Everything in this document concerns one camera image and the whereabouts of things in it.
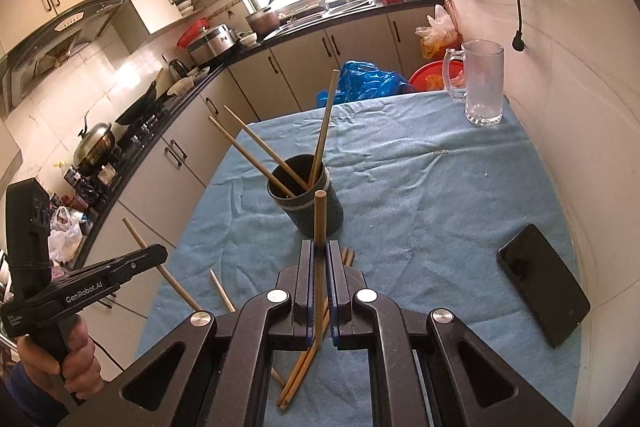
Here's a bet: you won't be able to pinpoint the person's left forearm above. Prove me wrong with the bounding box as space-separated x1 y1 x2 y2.
0 362 71 427

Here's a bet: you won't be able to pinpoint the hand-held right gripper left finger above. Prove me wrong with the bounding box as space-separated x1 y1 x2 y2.
57 241 316 427

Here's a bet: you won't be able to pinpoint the black gas stove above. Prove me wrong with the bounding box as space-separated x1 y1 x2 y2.
107 102 166 152

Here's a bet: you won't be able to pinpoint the dark grey perforated utensil holder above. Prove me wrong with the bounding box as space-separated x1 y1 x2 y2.
266 154 345 238

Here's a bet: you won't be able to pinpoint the steel range hood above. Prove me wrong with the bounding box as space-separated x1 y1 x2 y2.
0 0 136 118

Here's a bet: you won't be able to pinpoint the person's left hand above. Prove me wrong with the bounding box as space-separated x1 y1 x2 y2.
17 314 104 403

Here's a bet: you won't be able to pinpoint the clear bag with orange contents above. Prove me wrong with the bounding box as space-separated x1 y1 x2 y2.
415 4 461 60

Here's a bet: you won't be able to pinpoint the beige base cabinets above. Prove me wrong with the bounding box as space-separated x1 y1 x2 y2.
82 9 451 358

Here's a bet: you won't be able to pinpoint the dark brown cooking pot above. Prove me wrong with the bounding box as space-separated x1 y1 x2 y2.
244 0 281 35

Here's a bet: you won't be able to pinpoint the cooking oil bottle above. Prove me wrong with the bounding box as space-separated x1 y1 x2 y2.
52 159 83 188

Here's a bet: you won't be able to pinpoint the red plastic basin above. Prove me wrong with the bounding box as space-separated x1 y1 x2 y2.
409 60 468 92

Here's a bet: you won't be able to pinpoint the black smartphone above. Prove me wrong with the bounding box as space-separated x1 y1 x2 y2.
496 223 592 349

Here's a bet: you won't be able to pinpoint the red plastic colander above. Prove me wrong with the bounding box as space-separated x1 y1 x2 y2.
177 18 211 48

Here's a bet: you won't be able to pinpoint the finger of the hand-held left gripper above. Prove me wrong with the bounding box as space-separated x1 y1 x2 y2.
50 243 169 293

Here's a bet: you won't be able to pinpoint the black frying pan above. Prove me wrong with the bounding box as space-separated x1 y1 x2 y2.
115 69 173 125

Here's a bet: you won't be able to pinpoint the silver rice cooker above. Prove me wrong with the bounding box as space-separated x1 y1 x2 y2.
187 24 238 65

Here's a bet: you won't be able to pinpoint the white plastic bag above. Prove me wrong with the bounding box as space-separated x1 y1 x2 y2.
47 206 83 263

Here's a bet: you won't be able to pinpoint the steel kitchen sink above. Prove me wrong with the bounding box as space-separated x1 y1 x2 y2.
262 0 378 40

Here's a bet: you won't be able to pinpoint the blue textured tablecloth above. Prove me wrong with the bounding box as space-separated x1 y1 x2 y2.
135 89 583 427

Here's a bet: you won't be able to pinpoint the steel lidded wok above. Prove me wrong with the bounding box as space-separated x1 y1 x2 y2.
72 112 118 178

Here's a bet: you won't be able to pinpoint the clear glass mug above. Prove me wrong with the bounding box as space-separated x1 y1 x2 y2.
442 39 506 128

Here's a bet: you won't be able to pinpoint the blue plastic bag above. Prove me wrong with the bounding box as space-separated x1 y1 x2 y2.
316 60 413 108

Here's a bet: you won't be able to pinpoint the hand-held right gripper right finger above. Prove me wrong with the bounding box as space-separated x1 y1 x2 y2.
327 241 573 427

